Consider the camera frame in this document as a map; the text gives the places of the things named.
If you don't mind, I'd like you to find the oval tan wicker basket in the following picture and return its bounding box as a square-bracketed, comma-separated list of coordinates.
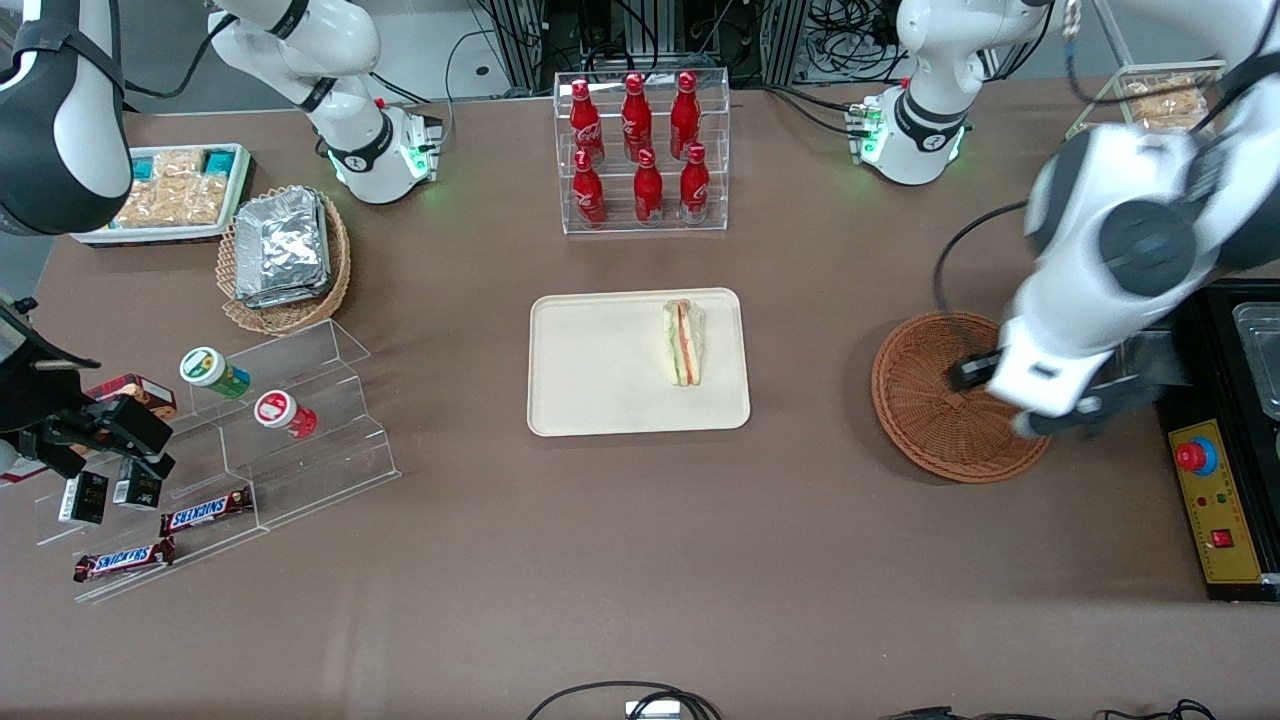
[216, 185, 353, 337]

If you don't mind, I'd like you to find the clear acrylic bottle rack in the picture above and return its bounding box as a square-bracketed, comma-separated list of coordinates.
[553, 68, 732, 237]

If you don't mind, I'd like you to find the white rectangular snack tray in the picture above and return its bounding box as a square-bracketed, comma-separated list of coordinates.
[70, 143, 256, 248]

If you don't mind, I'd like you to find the beige plastic tray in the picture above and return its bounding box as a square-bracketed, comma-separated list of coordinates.
[527, 287, 752, 438]

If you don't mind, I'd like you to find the clear plastic container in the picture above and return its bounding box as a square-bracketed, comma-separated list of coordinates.
[1231, 302, 1280, 422]

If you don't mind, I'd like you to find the black looped cable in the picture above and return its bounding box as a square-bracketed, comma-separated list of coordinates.
[524, 681, 723, 720]

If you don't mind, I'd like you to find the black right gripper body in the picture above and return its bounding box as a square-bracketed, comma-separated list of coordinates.
[0, 298, 102, 438]

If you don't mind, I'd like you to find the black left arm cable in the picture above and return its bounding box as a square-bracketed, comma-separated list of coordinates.
[933, 198, 1033, 313]

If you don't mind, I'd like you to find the triangle sandwich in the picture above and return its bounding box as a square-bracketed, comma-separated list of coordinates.
[661, 298, 708, 389]

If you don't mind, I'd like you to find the metal equipment rack with cables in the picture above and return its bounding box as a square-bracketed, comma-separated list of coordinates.
[480, 0, 813, 91]

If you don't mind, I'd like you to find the Snickers chocolate bar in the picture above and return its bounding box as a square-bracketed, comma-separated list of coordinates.
[72, 538, 177, 584]
[160, 487, 255, 538]

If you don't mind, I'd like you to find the clear acrylic stepped stand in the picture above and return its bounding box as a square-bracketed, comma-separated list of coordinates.
[35, 318, 403, 605]

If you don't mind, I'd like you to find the round brown wicker basket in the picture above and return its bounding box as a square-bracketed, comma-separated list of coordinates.
[870, 312, 1053, 485]

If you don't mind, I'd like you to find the green can with white lid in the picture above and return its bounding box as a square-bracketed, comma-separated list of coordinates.
[180, 346, 253, 401]

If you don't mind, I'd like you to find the small black box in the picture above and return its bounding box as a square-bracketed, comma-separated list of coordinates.
[112, 458, 165, 512]
[57, 470, 110, 527]

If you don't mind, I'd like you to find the brown table mat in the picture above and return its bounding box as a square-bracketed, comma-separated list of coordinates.
[0, 75, 1280, 720]

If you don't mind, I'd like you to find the clear bag of tan snacks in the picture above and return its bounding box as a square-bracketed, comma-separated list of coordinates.
[1135, 103, 1207, 130]
[1128, 77, 1207, 107]

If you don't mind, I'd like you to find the black machine with yellow panel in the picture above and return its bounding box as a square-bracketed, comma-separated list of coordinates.
[1120, 280, 1280, 604]

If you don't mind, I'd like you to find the red can with white lid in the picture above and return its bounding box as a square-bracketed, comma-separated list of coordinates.
[253, 390, 319, 441]

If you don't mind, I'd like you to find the red-brown chocolate box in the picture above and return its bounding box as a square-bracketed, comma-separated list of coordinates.
[85, 373, 179, 422]

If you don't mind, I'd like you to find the silver foil packet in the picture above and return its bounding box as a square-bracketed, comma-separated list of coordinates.
[240, 278, 334, 310]
[234, 190, 330, 293]

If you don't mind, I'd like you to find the red cola bottle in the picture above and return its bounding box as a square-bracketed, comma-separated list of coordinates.
[679, 143, 712, 224]
[569, 79, 607, 167]
[633, 148, 665, 226]
[572, 150, 609, 227]
[621, 72, 654, 161]
[669, 70, 702, 159]

